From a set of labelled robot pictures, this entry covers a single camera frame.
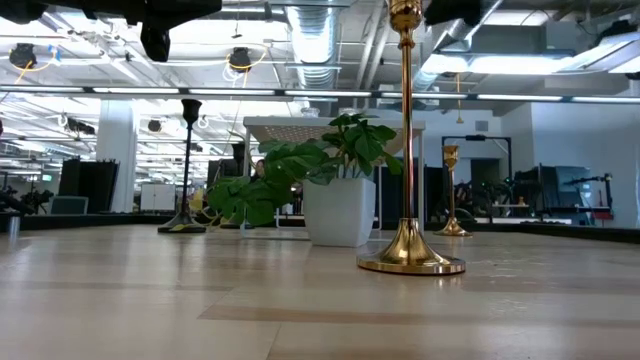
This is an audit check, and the long ceiling light strip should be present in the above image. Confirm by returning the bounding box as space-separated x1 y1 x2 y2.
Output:
0 84 640 104

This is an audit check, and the green artificial plant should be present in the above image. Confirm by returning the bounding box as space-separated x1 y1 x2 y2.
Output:
205 112 405 229

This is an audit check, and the short gold candlestick holder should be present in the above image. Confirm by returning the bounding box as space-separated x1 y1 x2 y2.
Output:
433 144 473 238

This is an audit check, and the black equipment rig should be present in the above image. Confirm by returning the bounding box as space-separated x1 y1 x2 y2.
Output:
513 164 615 225

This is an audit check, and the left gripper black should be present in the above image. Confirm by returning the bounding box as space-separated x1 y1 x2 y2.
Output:
124 0 224 64

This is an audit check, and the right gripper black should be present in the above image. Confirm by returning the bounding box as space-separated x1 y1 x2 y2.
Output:
423 0 484 27

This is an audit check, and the white square plant pot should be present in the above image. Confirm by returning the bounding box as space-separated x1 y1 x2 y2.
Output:
302 177 377 248

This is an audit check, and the tall gold candlestick holder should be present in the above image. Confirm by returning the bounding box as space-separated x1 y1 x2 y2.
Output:
356 0 467 276

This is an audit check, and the white perforated metal stand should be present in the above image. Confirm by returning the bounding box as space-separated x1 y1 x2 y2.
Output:
243 116 427 242

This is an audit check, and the tall black candlestick holder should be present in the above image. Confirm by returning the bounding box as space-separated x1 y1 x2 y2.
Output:
157 98 207 235

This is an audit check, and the black office cabinet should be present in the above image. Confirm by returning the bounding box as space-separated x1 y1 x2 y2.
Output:
58 158 120 214

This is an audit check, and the silver ribbed air duct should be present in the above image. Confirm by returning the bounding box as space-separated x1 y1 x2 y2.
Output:
284 0 346 91
413 0 504 94

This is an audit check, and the white building pillar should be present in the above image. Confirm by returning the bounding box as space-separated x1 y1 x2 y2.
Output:
95 99 139 214

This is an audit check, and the black aluminium table rail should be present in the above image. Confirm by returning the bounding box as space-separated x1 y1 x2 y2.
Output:
0 212 640 246

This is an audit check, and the black ceiling cord reel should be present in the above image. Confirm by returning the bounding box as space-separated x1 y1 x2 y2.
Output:
228 46 253 74
8 42 39 70

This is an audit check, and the white office cabinet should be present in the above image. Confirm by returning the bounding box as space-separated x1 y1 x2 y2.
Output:
139 183 177 212

